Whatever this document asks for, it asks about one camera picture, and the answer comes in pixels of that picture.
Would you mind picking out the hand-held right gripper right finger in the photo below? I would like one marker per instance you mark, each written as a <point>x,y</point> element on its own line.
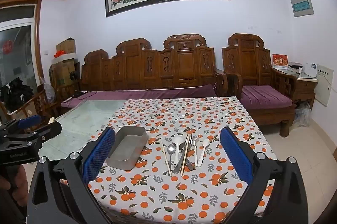
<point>237,157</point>

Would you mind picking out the grey wall electrical panel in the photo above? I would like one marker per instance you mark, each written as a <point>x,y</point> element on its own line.
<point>302,5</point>

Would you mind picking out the large cardboard box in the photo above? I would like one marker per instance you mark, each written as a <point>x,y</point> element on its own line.
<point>63,74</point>

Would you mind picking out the red gift box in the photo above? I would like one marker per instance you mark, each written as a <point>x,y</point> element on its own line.
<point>280,60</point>

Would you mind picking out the metal fork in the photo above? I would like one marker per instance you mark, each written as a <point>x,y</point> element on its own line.
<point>194,140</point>

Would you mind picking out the small cardboard box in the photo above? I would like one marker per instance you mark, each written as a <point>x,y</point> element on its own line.
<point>66,47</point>

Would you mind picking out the large white spoon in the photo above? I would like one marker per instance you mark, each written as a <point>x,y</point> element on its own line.
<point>179,140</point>

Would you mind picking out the white wall distribution box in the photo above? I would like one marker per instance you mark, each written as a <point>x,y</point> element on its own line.
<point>324,87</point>

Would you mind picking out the wooden side chair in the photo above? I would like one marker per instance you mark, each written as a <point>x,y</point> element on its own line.
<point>39,105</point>

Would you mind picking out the small black fan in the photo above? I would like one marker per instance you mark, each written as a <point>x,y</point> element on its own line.
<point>74,76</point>

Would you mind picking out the person's left hand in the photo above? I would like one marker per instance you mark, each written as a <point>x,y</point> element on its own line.
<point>14,183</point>

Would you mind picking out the purple armchair seat cushion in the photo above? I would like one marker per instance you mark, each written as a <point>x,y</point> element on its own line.
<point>263,97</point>

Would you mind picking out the white tabletop device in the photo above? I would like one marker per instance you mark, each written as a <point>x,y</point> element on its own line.
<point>311,69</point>

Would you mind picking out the red round door decoration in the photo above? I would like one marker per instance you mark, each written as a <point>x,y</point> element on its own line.
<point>8,46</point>

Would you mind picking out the white plastic bag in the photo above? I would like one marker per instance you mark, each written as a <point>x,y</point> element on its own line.
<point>302,116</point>

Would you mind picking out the glass door wooden frame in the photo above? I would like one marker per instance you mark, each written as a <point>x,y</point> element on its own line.
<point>18,34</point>

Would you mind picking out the black power strip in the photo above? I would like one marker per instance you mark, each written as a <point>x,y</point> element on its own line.
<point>80,94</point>

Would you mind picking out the clear plastic bag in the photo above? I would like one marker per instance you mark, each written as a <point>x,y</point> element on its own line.
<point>48,91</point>

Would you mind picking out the orange plastic item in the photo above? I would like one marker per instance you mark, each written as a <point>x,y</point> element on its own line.
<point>59,54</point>

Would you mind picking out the pile of dark clothes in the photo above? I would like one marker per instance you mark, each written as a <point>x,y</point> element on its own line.
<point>15,93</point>

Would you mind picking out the rectangular metal tray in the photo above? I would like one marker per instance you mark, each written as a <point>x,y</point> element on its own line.
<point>126,146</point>

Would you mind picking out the carved wooden sofa bench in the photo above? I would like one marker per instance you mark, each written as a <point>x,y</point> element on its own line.
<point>184,63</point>

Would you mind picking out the orange fruit print tablecloth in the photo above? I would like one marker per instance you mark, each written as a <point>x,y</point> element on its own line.
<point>171,200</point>

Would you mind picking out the carved wooden armchair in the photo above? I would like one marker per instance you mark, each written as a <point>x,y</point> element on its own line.
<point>246,60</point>

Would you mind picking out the white remote control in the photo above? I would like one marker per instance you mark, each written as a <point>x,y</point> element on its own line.
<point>67,99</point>

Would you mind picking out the small white spoon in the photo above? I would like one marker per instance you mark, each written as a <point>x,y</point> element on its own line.
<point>206,143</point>

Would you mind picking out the small metal spoon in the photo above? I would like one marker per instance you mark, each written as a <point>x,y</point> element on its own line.
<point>171,149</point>

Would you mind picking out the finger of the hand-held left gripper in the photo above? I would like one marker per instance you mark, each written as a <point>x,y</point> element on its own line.
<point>50,129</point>
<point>29,122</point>

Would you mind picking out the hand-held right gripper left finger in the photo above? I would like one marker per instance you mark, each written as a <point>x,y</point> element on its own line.
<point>98,154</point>

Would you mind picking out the wooden side table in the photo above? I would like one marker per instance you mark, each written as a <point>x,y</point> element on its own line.
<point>302,87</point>

